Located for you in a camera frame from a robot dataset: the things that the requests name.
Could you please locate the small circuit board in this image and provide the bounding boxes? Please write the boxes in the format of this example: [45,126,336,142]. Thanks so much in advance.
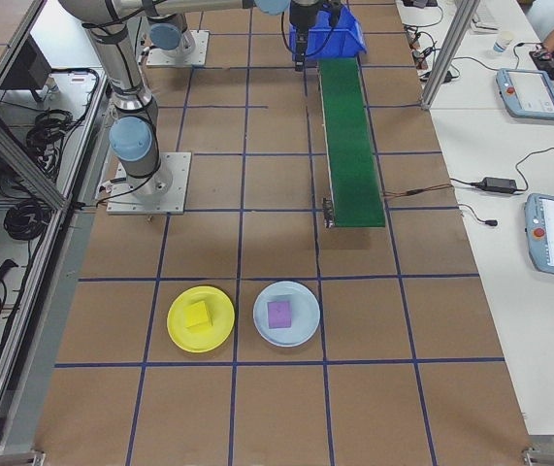
[404,24,427,50]
[413,47,434,75]

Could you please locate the black cable bundle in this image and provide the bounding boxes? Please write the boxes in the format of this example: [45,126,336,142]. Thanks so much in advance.
[24,107,91,164]

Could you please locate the black control box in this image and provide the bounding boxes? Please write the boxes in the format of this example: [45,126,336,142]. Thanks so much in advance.
[0,34,54,103]

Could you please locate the green conveyor belt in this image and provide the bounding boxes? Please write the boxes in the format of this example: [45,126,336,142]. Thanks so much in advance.
[315,55,388,232]

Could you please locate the V-shaped aluminium frame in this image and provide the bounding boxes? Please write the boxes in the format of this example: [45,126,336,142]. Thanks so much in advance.
[0,0,86,455]

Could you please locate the yellow plate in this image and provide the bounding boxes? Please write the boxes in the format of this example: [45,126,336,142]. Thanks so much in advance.
[166,284,237,354]

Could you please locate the red conveyor wire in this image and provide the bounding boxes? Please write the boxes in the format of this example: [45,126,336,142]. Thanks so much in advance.
[381,183,454,199]

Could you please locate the black electronics board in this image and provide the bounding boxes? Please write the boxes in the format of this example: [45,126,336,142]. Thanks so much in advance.
[528,42,554,63]

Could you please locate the white paper cup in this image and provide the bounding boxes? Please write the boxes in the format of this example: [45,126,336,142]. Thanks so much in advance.
[492,30,516,55]

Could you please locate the purple foam block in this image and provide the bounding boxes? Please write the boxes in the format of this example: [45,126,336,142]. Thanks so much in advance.
[266,300,294,331]

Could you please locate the light blue plate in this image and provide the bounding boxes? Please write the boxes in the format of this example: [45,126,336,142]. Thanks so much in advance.
[252,280,322,349]

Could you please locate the blue plastic storage bin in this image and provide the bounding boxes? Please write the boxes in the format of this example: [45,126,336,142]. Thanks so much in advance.
[287,3,370,64]

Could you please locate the white square base plate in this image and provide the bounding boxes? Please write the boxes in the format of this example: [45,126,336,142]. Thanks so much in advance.
[145,28,210,68]
[105,151,193,216]

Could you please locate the black plug cable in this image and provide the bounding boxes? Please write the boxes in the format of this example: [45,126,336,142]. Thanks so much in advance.
[458,202,499,229]

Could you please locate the black cable coil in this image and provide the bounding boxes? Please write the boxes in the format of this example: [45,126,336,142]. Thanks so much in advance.
[3,200,50,243]

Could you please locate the aluminium foot bar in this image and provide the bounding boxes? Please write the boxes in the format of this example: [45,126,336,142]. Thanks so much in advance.
[521,445,554,466]
[0,449,48,466]

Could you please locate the aluminium profile post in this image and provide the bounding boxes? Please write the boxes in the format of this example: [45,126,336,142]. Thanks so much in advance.
[418,0,482,112]

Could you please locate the yellow foam block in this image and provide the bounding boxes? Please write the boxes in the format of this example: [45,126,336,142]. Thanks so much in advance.
[182,300,213,334]

